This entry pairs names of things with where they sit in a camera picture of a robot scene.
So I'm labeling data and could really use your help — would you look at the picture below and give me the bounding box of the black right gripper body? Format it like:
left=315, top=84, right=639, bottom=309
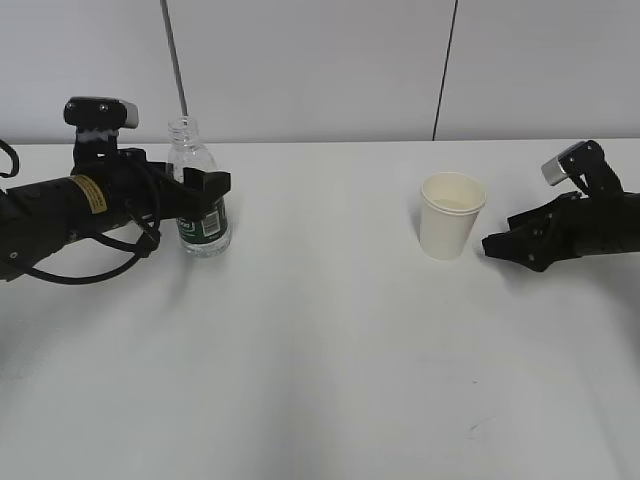
left=545, top=192, right=639, bottom=264

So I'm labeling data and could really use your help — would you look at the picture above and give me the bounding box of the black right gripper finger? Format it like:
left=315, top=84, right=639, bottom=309
left=481, top=227, right=555, bottom=272
left=507, top=199, right=565, bottom=230

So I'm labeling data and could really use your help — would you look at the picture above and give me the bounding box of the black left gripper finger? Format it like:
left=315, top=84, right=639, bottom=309
left=164, top=168, right=231, bottom=221
left=119, top=148, right=173, bottom=175

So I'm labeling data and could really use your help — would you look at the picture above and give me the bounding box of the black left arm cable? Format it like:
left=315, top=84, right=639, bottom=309
left=0, top=138, right=166, bottom=286

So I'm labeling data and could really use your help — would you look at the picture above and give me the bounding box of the white paper cup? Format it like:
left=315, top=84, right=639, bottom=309
left=419, top=172, right=487, bottom=260

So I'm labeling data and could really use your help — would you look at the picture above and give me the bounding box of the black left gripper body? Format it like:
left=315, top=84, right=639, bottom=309
left=69, top=129, right=170, bottom=234

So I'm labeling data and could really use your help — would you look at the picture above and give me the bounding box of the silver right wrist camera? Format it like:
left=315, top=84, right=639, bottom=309
left=541, top=140, right=624, bottom=198

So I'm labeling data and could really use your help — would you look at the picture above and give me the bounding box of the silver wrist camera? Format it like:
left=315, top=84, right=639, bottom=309
left=63, top=96, right=139, bottom=130
left=541, top=140, right=624, bottom=198

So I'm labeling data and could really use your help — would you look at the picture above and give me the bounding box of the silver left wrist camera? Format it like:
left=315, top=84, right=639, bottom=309
left=63, top=96, right=139, bottom=130

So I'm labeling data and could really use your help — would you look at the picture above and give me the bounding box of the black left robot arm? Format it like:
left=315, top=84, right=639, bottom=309
left=1, top=131, right=231, bottom=285

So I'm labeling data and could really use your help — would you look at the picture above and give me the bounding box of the clear water bottle green label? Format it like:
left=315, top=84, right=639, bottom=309
left=168, top=116, right=231, bottom=258

